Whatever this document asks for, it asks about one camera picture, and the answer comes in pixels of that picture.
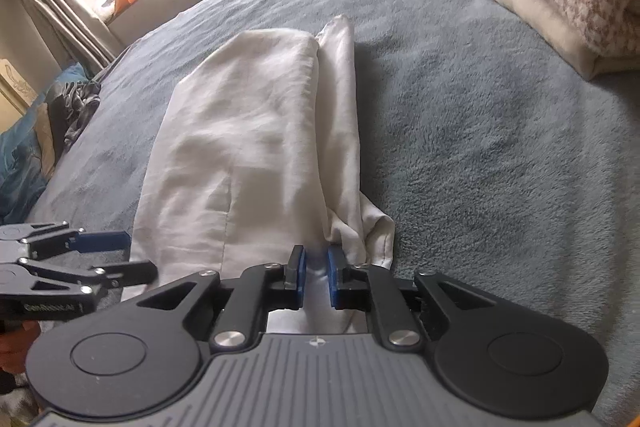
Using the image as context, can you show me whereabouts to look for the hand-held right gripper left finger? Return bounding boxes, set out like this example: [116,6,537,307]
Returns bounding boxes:
[135,244,307,353]

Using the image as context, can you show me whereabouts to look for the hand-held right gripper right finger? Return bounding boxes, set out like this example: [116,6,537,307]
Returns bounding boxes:
[326,246,501,353]

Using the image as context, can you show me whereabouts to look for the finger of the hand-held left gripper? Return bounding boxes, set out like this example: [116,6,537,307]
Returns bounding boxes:
[0,221,132,261]
[0,257,159,297]

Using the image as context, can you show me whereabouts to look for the white shirt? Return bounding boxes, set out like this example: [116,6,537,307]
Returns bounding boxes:
[132,14,396,335]

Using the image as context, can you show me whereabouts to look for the person's left hand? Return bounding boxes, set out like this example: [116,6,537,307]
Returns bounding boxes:
[0,332,32,394]

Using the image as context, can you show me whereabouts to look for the dark patterned cloth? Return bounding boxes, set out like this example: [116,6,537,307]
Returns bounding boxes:
[47,79,102,148]

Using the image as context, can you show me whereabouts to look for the grey-blue fleece blanket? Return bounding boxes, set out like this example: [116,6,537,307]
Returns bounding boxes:
[30,0,640,427]

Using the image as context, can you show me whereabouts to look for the cream folded cloth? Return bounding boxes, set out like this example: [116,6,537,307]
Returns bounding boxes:
[469,0,640,81]

